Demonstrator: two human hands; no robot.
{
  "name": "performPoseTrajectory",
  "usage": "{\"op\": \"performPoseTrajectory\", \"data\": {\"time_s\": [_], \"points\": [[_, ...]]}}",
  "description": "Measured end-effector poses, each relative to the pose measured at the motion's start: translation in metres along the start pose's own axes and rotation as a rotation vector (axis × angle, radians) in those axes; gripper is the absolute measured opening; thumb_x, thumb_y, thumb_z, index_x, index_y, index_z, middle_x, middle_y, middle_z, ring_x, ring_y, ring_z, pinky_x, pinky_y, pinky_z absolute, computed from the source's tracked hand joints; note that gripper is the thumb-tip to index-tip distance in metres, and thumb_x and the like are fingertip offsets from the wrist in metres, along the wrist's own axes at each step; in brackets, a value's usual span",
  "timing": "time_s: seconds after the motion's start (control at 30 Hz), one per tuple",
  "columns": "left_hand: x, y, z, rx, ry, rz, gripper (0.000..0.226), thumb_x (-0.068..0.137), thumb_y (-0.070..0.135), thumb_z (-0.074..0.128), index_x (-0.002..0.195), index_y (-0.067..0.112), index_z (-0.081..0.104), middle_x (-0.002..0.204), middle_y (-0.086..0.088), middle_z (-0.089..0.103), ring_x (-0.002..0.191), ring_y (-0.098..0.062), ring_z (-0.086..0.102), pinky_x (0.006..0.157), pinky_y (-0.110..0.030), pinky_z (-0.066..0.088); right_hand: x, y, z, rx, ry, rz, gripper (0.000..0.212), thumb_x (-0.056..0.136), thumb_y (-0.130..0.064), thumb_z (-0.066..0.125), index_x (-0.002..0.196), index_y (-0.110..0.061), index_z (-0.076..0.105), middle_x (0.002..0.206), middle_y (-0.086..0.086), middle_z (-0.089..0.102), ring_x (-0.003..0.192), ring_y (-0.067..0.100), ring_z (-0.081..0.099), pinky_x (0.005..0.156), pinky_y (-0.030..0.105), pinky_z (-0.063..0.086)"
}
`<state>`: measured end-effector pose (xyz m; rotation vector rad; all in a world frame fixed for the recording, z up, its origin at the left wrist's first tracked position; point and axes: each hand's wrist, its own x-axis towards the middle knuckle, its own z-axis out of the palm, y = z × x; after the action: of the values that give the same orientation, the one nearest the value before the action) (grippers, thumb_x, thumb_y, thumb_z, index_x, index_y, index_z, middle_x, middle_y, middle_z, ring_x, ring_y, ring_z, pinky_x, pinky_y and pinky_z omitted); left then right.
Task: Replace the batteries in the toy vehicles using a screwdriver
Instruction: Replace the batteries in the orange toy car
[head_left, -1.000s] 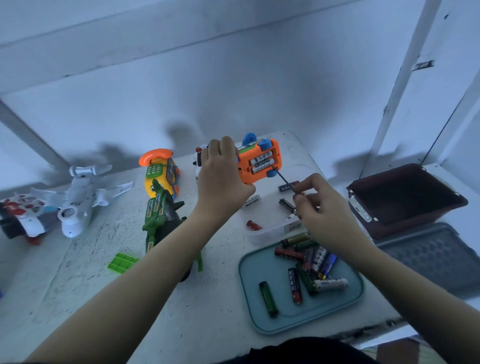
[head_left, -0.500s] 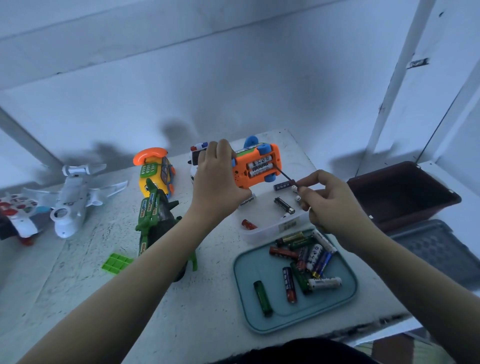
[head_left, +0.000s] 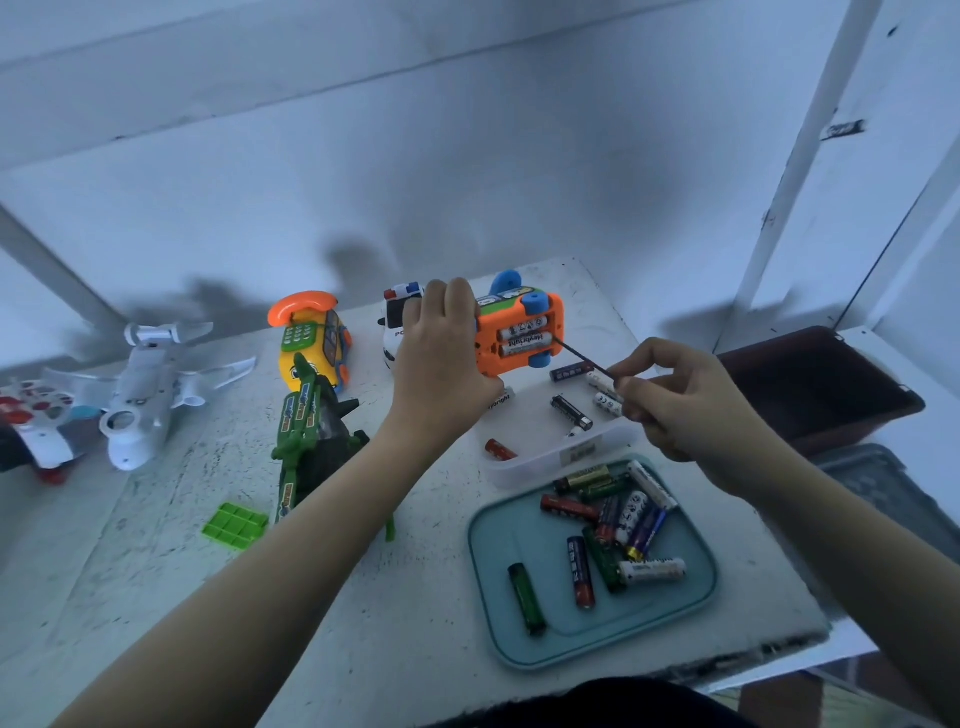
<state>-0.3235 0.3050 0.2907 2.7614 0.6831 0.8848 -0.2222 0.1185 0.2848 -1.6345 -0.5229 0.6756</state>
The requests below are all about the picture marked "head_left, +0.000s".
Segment black white toy car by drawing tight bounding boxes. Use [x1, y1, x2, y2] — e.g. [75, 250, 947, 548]
[379, 280, 425, 369]

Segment clear plastic container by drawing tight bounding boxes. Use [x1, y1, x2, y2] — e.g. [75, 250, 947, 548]
[472, 348, 647, 494]

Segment dark green toy helicopter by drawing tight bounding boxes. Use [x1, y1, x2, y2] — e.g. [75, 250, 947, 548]
[270, 354, 399, 542]

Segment person's right hand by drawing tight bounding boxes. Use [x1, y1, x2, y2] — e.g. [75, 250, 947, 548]
[607, 337, 770, 500]

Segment green orange toy car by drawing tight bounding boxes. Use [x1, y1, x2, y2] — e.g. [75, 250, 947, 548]
[474, 270, 567, 380]

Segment person's left forearm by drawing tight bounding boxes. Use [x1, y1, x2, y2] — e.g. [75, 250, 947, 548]
[52, 420, 444, 728]

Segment person's dark trousers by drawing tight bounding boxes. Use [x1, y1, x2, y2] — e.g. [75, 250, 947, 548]
[435, 678, 722, 728]

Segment dark brown storage box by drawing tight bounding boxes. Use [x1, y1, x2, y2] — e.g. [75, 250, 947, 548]
[717, 327, 927, 459]

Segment green battery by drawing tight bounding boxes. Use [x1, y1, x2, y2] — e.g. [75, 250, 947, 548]
[507, 562, 548, 638]

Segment red screwdriver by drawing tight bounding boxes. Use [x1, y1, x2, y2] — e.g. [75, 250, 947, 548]
[558, 340, 639, 395]

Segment person's left hand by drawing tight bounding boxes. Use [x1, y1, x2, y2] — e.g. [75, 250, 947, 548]
[387, 277, 509, 452]

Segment white toy airplane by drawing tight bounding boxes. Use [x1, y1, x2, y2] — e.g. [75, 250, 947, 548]
[42, 319, 260, 473]

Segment person's right forearm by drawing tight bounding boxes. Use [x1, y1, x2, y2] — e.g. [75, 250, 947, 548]
[717, 447, 960, 728]

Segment pile of batteries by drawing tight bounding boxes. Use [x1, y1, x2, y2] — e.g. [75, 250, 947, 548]
[540, 459, 689, 609]

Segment white grey battery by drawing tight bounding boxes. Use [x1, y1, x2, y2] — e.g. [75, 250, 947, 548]
[585, 369, 624, 419]

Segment grey storage box lid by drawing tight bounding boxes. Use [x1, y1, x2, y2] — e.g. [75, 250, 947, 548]
[817, 442, 960, 569]

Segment red white toy vehicle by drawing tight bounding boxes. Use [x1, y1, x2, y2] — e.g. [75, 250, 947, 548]
[0, 378, 84, 485]

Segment teal container lid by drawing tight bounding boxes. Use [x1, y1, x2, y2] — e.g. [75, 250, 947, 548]
[466, 454, 719, 672]

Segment green battery cover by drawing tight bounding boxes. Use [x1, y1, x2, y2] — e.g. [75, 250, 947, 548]
[201, 501, 272, 551]

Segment yellow orange toy car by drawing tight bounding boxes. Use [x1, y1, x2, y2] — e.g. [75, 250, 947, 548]
[267, 289, 356, 395]

